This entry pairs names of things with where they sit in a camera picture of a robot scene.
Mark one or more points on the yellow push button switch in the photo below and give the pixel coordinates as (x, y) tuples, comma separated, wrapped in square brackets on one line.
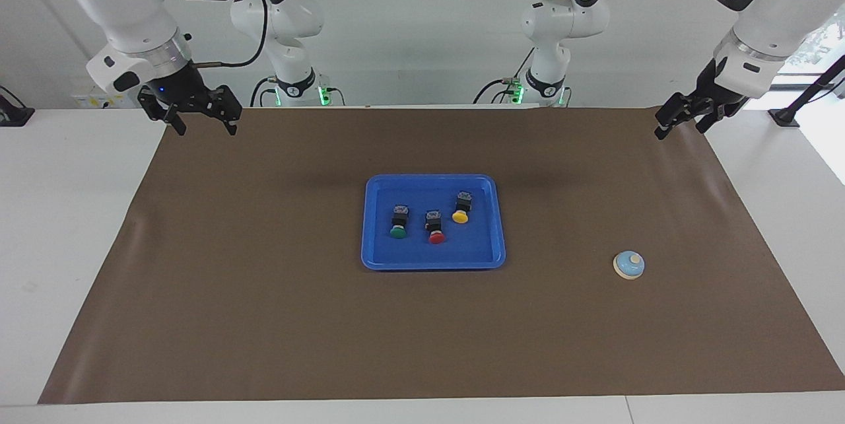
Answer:
[(463, 203)]

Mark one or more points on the blue plastic tray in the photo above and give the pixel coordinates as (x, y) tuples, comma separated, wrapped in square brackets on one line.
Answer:
[(429, 255)]

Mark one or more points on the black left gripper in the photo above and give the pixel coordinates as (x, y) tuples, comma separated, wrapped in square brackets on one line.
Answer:
[(711, 94)]

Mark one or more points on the black camera stand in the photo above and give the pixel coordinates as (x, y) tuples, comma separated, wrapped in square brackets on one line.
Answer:
[(785, 115), (16, 117)]

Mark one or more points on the light blue service bell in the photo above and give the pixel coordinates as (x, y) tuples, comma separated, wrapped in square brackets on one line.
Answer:
[(628, 267)]

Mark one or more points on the brown table mat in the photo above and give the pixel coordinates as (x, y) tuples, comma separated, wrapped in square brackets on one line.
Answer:
[(264, 312)]

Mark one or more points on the bright window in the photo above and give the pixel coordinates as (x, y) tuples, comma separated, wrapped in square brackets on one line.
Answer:
[(822, 41)]

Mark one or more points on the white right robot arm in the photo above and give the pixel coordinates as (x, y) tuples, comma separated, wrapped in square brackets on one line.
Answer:
[(119, 1)]

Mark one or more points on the white wall power strip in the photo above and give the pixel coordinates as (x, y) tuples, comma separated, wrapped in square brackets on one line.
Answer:
[(99, 102)]

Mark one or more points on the red push button switch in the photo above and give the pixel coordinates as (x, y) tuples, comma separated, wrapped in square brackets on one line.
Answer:
[(434, 220)]

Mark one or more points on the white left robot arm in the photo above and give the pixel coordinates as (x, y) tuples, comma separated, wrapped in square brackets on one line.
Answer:
[(772, 14)]

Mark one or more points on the green push button switch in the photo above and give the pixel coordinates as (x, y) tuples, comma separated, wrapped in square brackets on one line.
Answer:
[(399, 219)]

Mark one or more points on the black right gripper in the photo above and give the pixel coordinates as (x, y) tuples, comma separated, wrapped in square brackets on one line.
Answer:
[(178, 85)]

